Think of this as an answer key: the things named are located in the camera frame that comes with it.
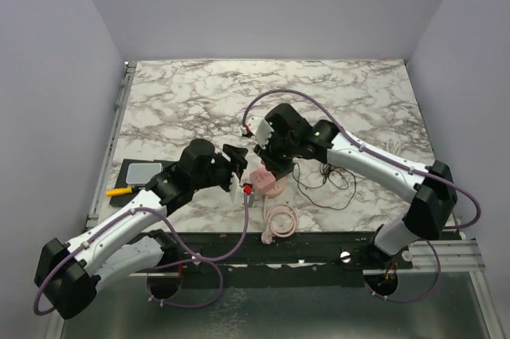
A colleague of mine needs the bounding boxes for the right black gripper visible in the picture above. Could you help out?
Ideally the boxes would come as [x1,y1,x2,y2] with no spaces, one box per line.
[253,130,298,173]

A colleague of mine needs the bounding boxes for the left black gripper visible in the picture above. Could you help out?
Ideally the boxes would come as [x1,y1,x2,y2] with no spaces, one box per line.
[194,146,249,194]

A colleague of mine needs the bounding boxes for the pink round power hub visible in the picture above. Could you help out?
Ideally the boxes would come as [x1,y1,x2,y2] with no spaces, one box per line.
[262,178,288,199]

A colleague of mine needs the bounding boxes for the pink cube socket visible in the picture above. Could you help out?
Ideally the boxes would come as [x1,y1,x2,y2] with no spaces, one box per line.
[249,166,276,195]

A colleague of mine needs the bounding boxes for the pink hub cable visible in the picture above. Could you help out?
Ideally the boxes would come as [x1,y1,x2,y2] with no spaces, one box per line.
[259,196,301,244]

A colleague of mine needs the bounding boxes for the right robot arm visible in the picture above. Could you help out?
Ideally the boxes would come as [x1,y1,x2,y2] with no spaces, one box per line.
[245,104,457,268]

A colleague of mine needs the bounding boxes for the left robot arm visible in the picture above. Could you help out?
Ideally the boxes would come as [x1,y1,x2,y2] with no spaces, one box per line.
[33,139,248,319]

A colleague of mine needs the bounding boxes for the grey white rectangular box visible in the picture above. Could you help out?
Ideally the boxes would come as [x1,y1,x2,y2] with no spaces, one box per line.
[125,162,163,186]

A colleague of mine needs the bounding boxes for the black foam mat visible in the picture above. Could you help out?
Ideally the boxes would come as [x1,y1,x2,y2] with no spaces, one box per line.
[108,159,174,208]

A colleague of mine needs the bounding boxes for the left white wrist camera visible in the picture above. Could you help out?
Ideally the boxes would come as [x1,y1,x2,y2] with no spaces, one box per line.
[229,174,254,208]

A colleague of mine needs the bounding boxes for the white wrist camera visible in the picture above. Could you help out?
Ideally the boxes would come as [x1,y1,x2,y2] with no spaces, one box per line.
[240,116,274,150]
[229,174,254,208]

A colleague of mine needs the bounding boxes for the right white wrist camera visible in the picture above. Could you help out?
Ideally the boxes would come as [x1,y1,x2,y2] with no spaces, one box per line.
[240,116,274,150]

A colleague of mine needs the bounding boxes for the thin black cable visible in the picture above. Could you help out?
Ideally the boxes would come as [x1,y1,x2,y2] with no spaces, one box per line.
[291,161,358,210]

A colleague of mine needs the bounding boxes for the black mounting base rail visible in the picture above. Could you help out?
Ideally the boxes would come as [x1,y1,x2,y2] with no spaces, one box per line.
[119,215,467,289]

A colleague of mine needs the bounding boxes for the aluminium frame rail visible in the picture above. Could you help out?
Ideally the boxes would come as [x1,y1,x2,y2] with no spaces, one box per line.
[45,236,502,338]

